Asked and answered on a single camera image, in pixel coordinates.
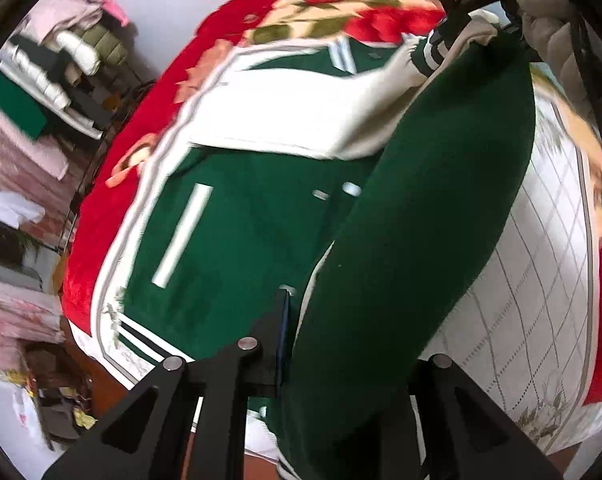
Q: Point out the pink clothes pile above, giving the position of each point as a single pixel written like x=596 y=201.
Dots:
x=76 y=0

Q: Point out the olive puffer jacket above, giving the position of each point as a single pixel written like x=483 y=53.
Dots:
x=103 y=42

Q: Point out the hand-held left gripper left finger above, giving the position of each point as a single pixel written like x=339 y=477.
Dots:
x=282 y=345

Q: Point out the black metal bed frame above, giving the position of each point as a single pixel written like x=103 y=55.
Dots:
x=108 y=125

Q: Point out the red floral blanket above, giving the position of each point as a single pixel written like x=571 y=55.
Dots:
x=156 y=95

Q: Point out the pink patterned cloth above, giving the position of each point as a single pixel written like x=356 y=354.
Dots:
x=21 y=155

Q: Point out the green and cream varsity jacket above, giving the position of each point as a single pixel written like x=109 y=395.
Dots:
x=241 y=240

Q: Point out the dark green folded cloth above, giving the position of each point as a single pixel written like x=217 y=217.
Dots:
x=16 y=102

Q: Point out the person's right forearm beige sleeve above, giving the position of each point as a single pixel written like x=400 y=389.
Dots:
x=551 y=35

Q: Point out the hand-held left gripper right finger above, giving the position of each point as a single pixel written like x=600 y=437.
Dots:
x=443 y=375

